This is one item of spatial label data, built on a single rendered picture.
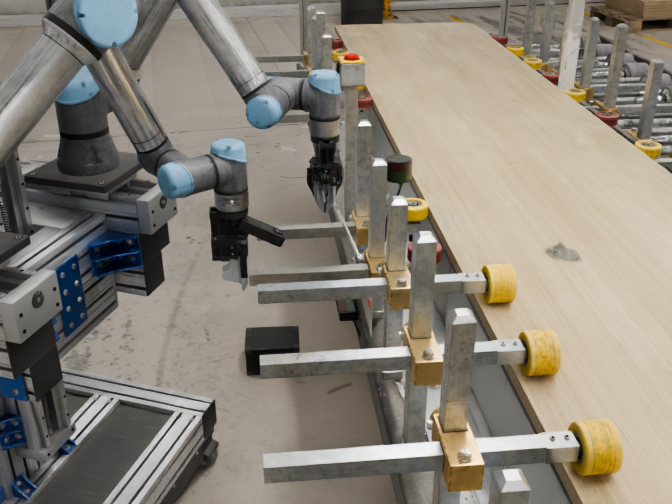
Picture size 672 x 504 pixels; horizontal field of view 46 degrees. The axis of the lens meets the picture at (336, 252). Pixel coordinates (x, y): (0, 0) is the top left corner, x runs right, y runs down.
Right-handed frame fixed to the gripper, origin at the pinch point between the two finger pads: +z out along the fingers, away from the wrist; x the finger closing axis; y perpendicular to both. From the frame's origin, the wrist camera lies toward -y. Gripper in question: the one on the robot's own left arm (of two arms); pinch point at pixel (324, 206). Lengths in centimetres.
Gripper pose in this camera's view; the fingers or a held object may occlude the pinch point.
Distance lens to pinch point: 202.0
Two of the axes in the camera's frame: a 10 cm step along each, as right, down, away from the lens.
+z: 0.0, 8.9, 4.6
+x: 9.9, -0.5, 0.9
